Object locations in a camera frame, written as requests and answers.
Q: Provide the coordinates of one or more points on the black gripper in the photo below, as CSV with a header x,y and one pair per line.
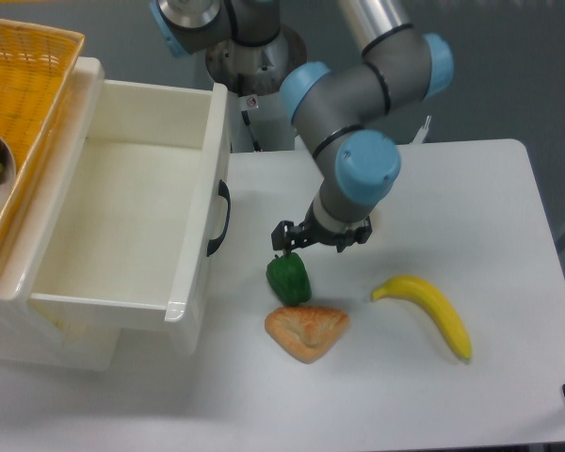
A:
x,y
288,236

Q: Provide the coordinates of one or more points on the green bell pepper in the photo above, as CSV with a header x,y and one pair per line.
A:
x,y
289,280

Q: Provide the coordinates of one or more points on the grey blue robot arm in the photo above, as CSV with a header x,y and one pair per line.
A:
x,y
330,111

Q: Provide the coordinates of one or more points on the triangular brown pastry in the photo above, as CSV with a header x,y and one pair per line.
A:
x,y
306,333

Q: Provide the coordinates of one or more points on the yellow banana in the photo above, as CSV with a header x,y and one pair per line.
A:
x,y
435,304

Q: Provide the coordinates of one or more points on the white plastic drawer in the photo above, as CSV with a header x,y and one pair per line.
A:
x,y
129,247

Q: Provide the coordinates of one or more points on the white drawer cabinet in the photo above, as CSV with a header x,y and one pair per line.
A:
x,y
26,334

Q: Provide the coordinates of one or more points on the yellow woven basket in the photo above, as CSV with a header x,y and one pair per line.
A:
x,y
36,62

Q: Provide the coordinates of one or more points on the black drawer handle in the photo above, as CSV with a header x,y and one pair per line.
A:
x,y
223,218

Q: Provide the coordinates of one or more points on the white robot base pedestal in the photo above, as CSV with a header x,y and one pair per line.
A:
x,y
263,103

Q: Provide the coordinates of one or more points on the white metal bracket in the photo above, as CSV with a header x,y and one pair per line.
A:
x,y
422,133

